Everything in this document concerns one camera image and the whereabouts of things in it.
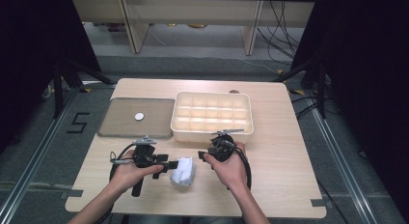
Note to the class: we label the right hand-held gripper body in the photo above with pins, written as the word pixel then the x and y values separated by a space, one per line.
pixel 222 148

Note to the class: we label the person's right hand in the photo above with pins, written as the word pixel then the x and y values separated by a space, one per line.
pixel 231 172

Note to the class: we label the aluminium floor rail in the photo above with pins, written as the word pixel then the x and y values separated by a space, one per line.
pixel 35 162
pixel 340 162

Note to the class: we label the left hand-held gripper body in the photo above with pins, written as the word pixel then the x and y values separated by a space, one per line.
pixel 144 156

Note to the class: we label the metal tray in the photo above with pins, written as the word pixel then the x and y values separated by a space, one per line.
pixel 125 127

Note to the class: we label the person's left hand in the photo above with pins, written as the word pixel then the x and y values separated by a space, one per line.
pixel 128 174

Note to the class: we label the white sock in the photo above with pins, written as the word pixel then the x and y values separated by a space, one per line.
pixel 184 172

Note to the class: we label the cream divided organizer box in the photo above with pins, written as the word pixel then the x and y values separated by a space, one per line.
pixel 212 116

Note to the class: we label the beige wooden cabinet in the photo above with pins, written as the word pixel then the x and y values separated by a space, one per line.
pixel 193 11

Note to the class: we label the black metal stand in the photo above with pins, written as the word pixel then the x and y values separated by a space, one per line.
pixel 59 85
pixel 321 89

